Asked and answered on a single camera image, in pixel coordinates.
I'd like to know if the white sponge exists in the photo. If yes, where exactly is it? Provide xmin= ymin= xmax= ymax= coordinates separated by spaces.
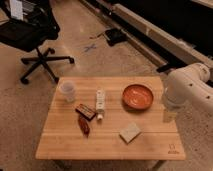
xmin=119 ymin=123 xmax=141 ymax=143

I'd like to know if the black office chair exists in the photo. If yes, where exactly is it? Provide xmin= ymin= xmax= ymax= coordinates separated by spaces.
xmin=0 ymin=0 xmax=74 ymax=84

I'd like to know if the wooden table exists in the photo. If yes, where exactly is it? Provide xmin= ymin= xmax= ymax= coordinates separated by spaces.
xmin=36 ymin=76 xmax=186 ymax=161

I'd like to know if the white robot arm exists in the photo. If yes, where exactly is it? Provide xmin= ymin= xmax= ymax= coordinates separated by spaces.
xmin=162 ymin=63 xmax=213 ymax=123

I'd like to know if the black bag on floor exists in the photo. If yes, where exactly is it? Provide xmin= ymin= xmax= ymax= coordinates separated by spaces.
xmin=105 ymin=28 xmax=127 ymax=46

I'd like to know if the clear plastic cup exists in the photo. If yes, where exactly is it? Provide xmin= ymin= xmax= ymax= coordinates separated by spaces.
xmin=59 ymin=81 xmax=75 ymax=102

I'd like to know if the orange bowl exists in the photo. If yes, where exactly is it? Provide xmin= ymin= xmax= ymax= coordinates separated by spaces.
xmin=122 ymin=84 xmax=154 ymax=110

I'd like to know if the white tube bottle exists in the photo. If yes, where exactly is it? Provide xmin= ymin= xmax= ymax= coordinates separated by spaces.
xmin=96 ymin=90 xmax=105 ymax=121

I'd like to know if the red snack packet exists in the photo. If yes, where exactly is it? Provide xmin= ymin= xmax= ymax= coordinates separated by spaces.
xmin=78 ymin=116 xmax=90 ymax=137

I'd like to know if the dark chocolate bar box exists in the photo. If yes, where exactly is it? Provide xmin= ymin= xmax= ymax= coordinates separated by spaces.
xmin=75 ymin=104 xmax=96 ymax=120

